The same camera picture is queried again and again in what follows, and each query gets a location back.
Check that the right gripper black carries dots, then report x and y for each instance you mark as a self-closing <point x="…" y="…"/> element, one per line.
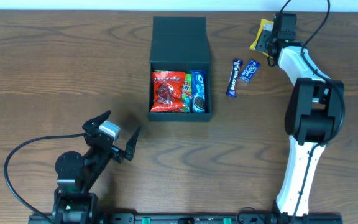
<point x="266" y="42"/>

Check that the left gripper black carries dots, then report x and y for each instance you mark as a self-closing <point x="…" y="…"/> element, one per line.
<point x="114" y="152"/>

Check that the yellow snack bag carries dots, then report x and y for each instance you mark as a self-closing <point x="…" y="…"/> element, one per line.
<point x="262" y="37"/>

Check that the small blue Eclipse pack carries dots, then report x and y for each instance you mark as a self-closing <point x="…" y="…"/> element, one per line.
<point x="249" y="70"/>

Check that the Cadbury Dairy Milk bar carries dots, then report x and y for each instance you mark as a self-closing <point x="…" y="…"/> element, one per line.
<point x="236" y="69"/>

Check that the red snack bag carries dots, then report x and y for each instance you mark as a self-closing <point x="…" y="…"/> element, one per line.
<point x="167" y="91"/>

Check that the blue Oreo cookie pack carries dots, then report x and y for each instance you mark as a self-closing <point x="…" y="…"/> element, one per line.
<point x="198" y="91"/>

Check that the dark green box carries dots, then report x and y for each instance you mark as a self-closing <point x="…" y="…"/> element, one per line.
<point x="181" y="44"/>

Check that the Haribo worms gummy bag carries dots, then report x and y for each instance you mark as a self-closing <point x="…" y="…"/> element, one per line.
<point x="186" y="96"/>

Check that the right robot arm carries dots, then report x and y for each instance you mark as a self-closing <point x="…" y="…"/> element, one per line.
<point x="314" y="116"/>

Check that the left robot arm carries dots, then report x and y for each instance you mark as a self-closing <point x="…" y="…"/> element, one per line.
<point x="77" y="173"/>

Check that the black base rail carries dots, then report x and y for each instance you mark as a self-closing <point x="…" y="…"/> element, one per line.
<point x="245" y="218"/>

